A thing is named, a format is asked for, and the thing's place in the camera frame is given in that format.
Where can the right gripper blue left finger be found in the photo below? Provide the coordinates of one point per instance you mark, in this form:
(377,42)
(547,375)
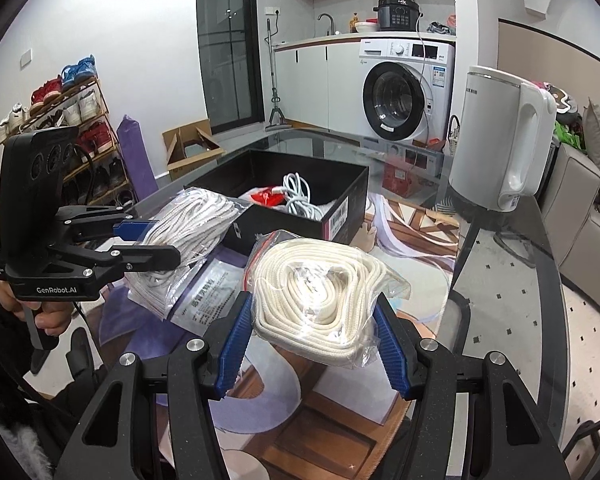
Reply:
(230,357)

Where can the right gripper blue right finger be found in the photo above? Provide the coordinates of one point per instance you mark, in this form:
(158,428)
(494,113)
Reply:
(389,346)

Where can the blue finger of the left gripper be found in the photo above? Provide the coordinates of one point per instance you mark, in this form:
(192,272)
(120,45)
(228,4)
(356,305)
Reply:
(132,229)

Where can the thin white rope bag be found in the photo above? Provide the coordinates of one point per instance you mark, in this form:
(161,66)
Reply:
(194,222)

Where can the white printed sachet packet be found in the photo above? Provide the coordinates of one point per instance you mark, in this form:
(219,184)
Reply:
(207,297)

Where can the thick white rope bag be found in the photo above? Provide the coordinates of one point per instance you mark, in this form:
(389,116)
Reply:
(316,298)

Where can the red white balloon glue pack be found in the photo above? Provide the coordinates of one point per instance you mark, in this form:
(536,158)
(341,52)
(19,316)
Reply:
(272,196)

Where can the black cardboard storage box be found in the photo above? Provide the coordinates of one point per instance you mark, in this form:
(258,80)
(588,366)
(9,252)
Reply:
(325,199)

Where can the person's left hand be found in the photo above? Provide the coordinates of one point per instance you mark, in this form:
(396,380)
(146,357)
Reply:
(53,318)

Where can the purple rolled yoga mat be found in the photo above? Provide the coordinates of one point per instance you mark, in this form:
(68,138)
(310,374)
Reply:
(135,157)

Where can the wooden shoe rack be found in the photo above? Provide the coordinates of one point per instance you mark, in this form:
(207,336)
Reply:
(93,165)

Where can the open brown cardboard box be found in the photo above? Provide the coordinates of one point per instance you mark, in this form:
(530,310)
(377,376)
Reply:
(189,147)

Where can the floor mop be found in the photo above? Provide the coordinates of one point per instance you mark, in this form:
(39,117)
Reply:
(276,118)

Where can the woven wicker basket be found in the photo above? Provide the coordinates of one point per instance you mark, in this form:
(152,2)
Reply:
(452,135)

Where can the white electric kettle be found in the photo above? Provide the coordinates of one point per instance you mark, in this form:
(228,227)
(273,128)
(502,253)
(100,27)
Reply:
(506,128)

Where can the white front-load washing machine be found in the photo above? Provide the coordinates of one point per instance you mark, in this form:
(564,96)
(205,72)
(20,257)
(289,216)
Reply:
(406,88)

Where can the black electric pressure cooker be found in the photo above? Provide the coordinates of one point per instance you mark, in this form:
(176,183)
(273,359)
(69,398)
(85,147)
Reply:
(397,15)

